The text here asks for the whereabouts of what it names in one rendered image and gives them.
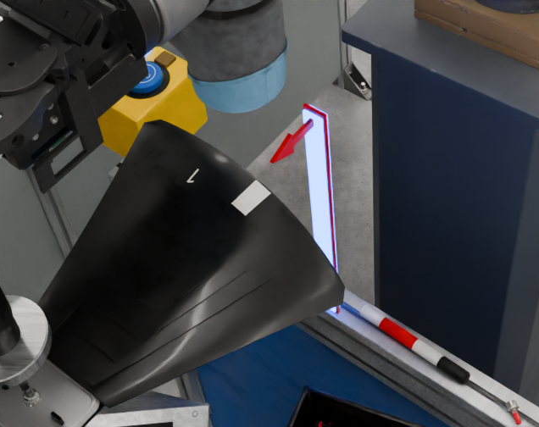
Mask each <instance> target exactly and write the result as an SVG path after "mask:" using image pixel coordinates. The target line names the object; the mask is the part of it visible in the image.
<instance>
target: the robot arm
mask: <svg viewBox="0 0 539 427"><path fill-rule="evenodd" d="M475 1H477V2H478V3H480V4H482V5H484V6H486V7H488V8H492V9H495V10H498V11H501V12H505V13H511V14H537V13H539V0H475ZM0 2H1V3H3V4H5V5H7V6H8V7H10V8H11V10H10V12H9V11H8V10H7V9H5V8H3V7H1V8H0V158H1V157H3V158H5V159H6V160H8V162H9V163H10V164H12V165H13V166H14V167H15V168H17V169H19V170H21V169H27V168H28V167H29V166H31V165H32V164H34V166H33V167H32V168H31V169H32V171H33V174H34V176H35V178H36V182H37V184H38V186H39V189H40V191H41V193H43V194H45V193H46V192H47V191H48V190H50V189H51V188H52V187H53V186H54V185H55V184H57V183H58V182H59V181H60V180H61V179H62V178H64V177H65V176H66V175H67V174H68V173H69V172H70V171H71V170H72V169H73V168H74V167H75V166H76V165H78V164H79V163H80V162H81V161H82V160H83V159H85V158H86V157H87V156H88V155H89V154H90V153H92V152H93V151H94V150H95V149H96V148H97V147H99V146H100V145H101V144H102V143H103V142H104V140H103V136H102V132H101V130H100V126H99V123H98V121H97V119H98V118H99V117H100V116H102V115H103V114H104V113H105V112H106V111H108V110H109V109H110V108H111V107H112V106H114V105H115V104H116V103H117V102H118V101H119V100H120V99H121V98H122V97H123V96H125V95H126V94H127V93H128V92H129V91H131V90H132V89H133V88H134V87H135V86H136V85H138V84H139V83H140V82H141V81H142V80H144V79H145V78H146V77H147V76H148V70H147V64H146V59H145V55H146V54H148V53H149V52H150V51H151V50H153V49H154V48H155V47H160V46H162V45H164V44H165V43H166V42H170V43H171V44H172V45H173V46H174V47H175V48H176V49H177V50H178V51H179V52H181V53H182V54H183V56H184V57H185V59H186V61H187V67H186V69H187V75H188V77H189V79H190V80H191V81H192V85H193V89H194V91H195V93H196V94H197V96H198V98H199V99H200V100H201V101H202V102H203V103H204V104H206V105H207V106H209V107H211V108H213V109H215V110H218V111H220V112H225V113H234V114H236V113H245V112H249V111H253V110H255V109H258V108H261V107H262V106H264V105H267V104H268V103H269V102H270V101H272V100H273V99H274V98H275V97H276V96H277V95H278V94H279V93H280V91H281V89H282V87H283V86H284V84H285V81H286V53H287V50H288V40H287V38H286V35H285V25H284V15H283V5H282V0H0ZM70 131H73V132H72V133H71V134H70V135H69V136H68V137H66V138H65V136H66V135H67V134H68V133H69V132H70ZM78 137H79V138H80V140H81V145H82V147H83V151H82V152H80V153H79V154H78V155H77V156H76V157H74V158H73V159H72V160H71V161H70V162H69V163H67V164H66V165H65V166H64V167H63V168H62V169H61V170H60V171H59V172H58V173H57V174H54V173H53V169H52V166H51V163H52V162H53V159H54V158H55V157H56V156H57V155H58V154H60V153H61V152H62V151H63V150H64V149H65V148H66V147H67V146H68V145H69V144H71V143H72V142H73V141H74V140H75V139H76V138H78ZM64 138H65V139H64ZM61 141H62V142H61ZM51 147H54V149H53V150H52V151H51V152H50V151H49V149H50V148H51Z"/></svg>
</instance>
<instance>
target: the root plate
mask: <svg viewBox="0 0 539 427"><path fill-rule="evenodd" d="M28 382H29V384H30V386H31V388H34V389H36V390H37V391H38V392H40V394H41V396H42V399H41V401H40V403H39V404H38V405H37V406H35V407H33V408H29V407H27V406H26V405H25V404H24V398H23V393H24V392H23V391H22V390H21V388H20V386H19V385H16V386H13V387H10V388H9V389H8V390H0V427H81V426H82V425H83V424H84V423H85V422H86V421H87V420H88V419H89V418H90V417H91V416H92V415H93V414H94V413H95V412H96V411H97V409H98V407H99V403H100V401H98V399H96V398H95V397H94V396H93V395H92V394H91V393H90V392H89V391H87V390H86V389H85V388H83V387H82V386H81V385H79V384H78V383H77V382H75V381H74V380H72V379H71V378H70V377H69V376H68V375H67V374H65V373H64V372H63V371H61V370H60V369H58V368H57V367H56V366H55V365H53V364H52V363H50V362H49V361H48V360H45V362H44V363H43V364H42V366H41V367H40V368H39V369H38V370H37V371H36V372H35V373H34V374H33V375H32V376H31V377H30V378H29V379H28ZM52 411H54V412H55V413H56V414H57V415H59V416H60V417H61V418H62V420H63V421H64V424H63V425H61V424H59V423H58V422H57V421H55V420H54V419H53V417H52V415H51V412H52Z"/></svg>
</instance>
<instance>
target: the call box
mask: <svg viewBox="0 0 539 427"><path fill-rule="evenodd" d="M163 51H166V52H168V53H169V51H167V50H165V49H163V48H161V47H155V48H154V49H153V50H152V51H151V52H150V53H148V54H147V55H146V56H145V59H146V62H151V63H155V62H154V59H155V58H156V57H157V56H158V55H159V54H160V53H161V52H163ZM171 54H172V55H174V54H173V53H171ZM174 56H176V55H174ZM155 64H156V63H155ZM156 65H158V66H159V68H160V69H161V70H162V75H163V81H162V84H161V85H160V86H159V87H158V88H157V89H156V90H154V91H151V92H148V93H135V92H133V91H129V92H128V93H127V94H126V95H125V96H123V97H122V98H121V99H120V100H119V101H118V102H117V103H116V104H115V105H114V106H112V107H111V108H110V109H109V110H108V111H106V112H105V113H104V114H103V115H102V116H100V117H99V118H98V119H97V121H98V123H99V126H100V130H101V132H102V136H103V140H104V142H103V143H102V144H103V145H104V146H106V147H108V148H110V149H111V150H113V151H114V152H116V153H118V154H119V155H121V156H122V157H124V158H125V156H126V155H127V153H128V152H129V150H130V148H131V146H132V144H133V142H134V140H135V139H136V137H137V135H138V133H139V131H140V129H141V128H142V126H143V124H144V122H148V121H153V120H157V119H161V120H164V121H166V122H169V123H171V124H172V125H176V126H178V127H180V128H182V129H183V130H186V131H187V132H189V133H191V134H194V133H195V132H196V131H197V130H199V129H200V128H201V127H202V126H203V125H204V124H205V123H206V122H207V119H208V117H207V113H206V108H205V104H204V103H203V102H202V101H201V100H200V99H199V98H198V96H197V94H196V93H195V91H194V89H193V85H192V81H191V80H190V79H189V77H188V75H187V69H186V67H187V61H186V60H184V59H182V58H179V57H178V56H176V61H174V63H172V65H170V66H169V67H168V68H167V69H166V68H164V67H162V66H161V65H159V64H156Z"/></svg>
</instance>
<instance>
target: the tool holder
mask: <svg viewBox="0 0 539 427"><path fill-rule="evenodd" d="M5 297H6V298H7V300H8V302H9V304H10V306H11V308H12V312H13V316H14V318H15V320H16V322H17V324H18V326H19V329H20V338H19V342H18V343H17V345H16V346H15V348H14V349H13V350H12V351H11V352H9V353H7V354H5V355H3V356H1V357H0V390H8V389H9V388H10V387H13V386H16V385H18V384H20V383H22V382H24V381H25V380H27V379H29V378H30V377H31V376H32V375H33V374H34V373H35V372H36V371H37V370H38V369H39V368H40V367H41V366H42V364H43V363H44V362H45V360H46V358H47V355H48V354H49V351H50V348H51V343H52V331H51V328H50V325H49V323H48V322H47V318H46V316H45V314H44V312H43V311H42V310H41V309H40V308H39V307H38V306H37V305H36V304H35V303H34V302H33V301H31V300H29V299H27V298H25V297H20V296H15V295H5Z"/></svg>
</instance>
